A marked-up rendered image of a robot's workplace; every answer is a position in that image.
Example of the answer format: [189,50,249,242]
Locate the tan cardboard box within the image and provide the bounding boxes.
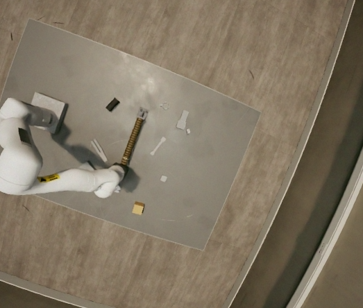
[133,201,144,215]

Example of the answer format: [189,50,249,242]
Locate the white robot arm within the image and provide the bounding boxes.
[0,98,122,198]

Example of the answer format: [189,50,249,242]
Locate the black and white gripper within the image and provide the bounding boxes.
[108,162,129,193]

